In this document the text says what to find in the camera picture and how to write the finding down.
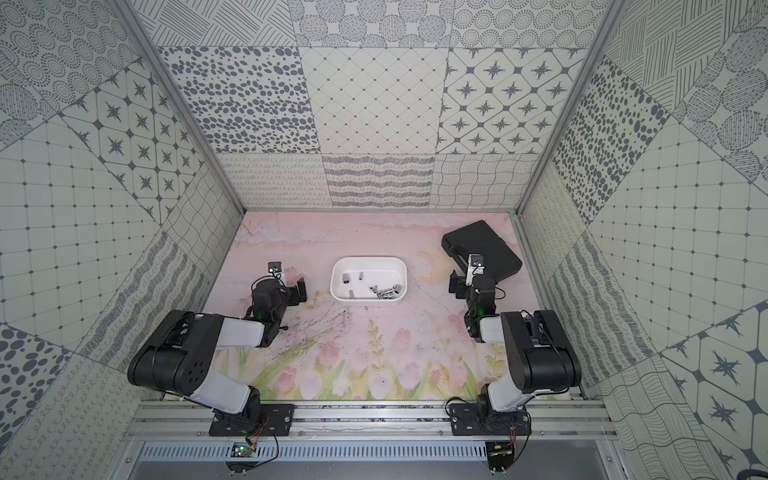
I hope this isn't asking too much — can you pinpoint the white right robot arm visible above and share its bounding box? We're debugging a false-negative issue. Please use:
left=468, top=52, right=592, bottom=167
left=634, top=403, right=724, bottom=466
left=448, top=267, right=582, bottom=417

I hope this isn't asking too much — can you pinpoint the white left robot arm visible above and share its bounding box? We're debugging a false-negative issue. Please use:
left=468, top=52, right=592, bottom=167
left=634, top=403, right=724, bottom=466
left=127, top=275, right=307, bottom=417

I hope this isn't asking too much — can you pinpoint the white plastic storage box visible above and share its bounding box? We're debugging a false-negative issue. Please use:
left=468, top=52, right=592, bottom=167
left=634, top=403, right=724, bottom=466
left=330, top=256, right=408, bottom=306

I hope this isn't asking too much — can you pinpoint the black plastic tool case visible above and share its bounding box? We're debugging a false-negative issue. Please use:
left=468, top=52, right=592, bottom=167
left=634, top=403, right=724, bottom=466
left=441, top=220, right=523, bottom=282

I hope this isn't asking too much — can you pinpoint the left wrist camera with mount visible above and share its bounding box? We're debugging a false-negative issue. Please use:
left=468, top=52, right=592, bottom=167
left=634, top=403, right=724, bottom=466
left=267, top=261, right=283, bottom=278

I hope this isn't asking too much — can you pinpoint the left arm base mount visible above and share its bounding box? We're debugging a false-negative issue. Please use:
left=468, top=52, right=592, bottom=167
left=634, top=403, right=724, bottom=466
left=208, top=403, right=296, bottom=437

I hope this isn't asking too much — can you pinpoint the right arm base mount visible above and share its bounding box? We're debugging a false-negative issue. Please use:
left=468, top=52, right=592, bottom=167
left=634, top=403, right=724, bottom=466
left=444, top=397, right=531, bottom=437

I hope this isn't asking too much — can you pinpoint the aluminium mounting rail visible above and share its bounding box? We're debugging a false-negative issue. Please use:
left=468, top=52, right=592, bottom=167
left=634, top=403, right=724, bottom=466
left=125, top=400, right=618, bottom=441

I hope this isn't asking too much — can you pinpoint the white slotted cable duct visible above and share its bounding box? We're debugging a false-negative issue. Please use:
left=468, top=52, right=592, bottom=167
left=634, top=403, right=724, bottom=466
left=139, top=439, right=486, bottom=462

